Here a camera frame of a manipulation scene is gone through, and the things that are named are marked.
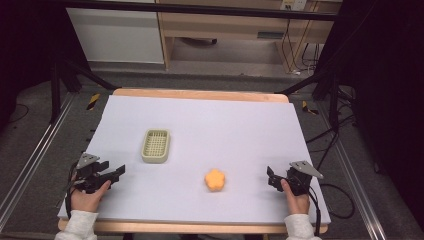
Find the dark curtain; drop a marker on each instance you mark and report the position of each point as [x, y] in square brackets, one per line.
[386, 100]
[30, 43]

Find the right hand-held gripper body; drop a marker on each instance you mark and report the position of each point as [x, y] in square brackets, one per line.
[300, 179]

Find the wooden table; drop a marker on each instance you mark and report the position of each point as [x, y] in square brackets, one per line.
[200, 94]

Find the person's left hand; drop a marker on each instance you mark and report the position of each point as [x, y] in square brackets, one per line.
[87, 198]

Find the beige plastic soap dish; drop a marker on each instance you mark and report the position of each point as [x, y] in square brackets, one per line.
[156, 146]

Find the orange flower-shaped soap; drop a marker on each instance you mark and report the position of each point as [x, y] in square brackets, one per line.
[215, 180]

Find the aluminium floor rail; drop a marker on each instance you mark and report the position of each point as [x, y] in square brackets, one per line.
[35, 156]
[363, 196]

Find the white cabinet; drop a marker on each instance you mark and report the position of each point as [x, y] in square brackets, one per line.
[116, 33]

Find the black metal stand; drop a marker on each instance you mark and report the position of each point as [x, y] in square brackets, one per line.
[66, 80]
[326, 86]

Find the black horizontal metal bar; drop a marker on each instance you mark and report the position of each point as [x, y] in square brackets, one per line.
[200, 9]

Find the white foam mat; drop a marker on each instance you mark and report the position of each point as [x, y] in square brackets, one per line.
[206, 133]

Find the wooden desk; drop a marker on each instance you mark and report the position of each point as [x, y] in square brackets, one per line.
[230, 26]

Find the person's right hand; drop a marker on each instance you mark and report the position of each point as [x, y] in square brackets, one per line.
[295, 199]

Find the yellow black striped tape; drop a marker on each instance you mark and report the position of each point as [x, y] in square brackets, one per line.
[309, 108]
[93, 101]

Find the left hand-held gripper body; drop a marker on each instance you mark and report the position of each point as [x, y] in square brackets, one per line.
[89, 176]

